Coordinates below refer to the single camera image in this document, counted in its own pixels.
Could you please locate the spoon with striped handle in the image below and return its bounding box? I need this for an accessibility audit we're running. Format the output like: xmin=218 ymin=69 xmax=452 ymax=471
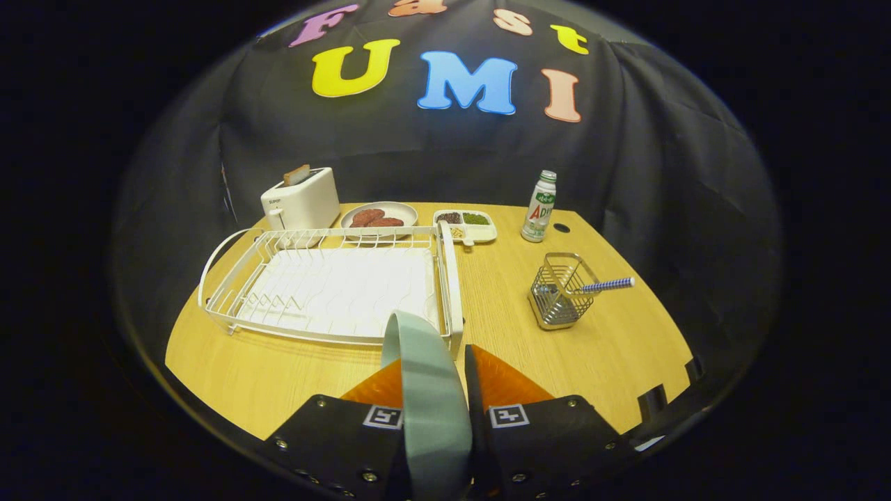
xmin=539 ymin=277 xmax=636 ymax=296

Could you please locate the white wire dish rack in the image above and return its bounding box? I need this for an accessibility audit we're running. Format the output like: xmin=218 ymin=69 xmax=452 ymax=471
xmin=198 ymin=221 xmax=465 ymax=360

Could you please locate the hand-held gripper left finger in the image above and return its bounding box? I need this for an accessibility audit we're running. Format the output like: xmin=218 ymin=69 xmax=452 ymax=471
xmin=265 ymin=358 xmax=418 ymax=501

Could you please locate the white divided dish with beans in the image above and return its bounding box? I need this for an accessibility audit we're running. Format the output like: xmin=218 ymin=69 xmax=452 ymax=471
xmin=433 ymin=209 xmax=498 ymax=247

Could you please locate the white toaster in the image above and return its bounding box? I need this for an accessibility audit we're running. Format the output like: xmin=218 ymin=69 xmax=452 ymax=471
xmin=260 ymin=167 xmax=341 ymax=232

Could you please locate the metal wire basket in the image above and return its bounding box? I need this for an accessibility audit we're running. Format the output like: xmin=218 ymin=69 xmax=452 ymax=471
xmin=527 ymin=252 xmax=601 ymax=331

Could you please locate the white drink bottle green label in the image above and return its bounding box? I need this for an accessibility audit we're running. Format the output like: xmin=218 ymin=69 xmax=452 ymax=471
xmin=521 ymin=170 xmax=558 ymax=244

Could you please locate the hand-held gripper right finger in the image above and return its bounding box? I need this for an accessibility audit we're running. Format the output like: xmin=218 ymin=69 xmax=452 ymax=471
xmin=464 ymin=344 xmax=638 ymax=501

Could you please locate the pale green plate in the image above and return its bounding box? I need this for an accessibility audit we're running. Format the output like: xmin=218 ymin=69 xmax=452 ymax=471
xmin=380 ymin=311 xmax=474 ymax=501

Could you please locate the white plate with meat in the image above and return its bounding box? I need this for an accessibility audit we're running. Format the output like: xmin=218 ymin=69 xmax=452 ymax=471
xmin=340 ymin=201 xmax=419 ymax=241

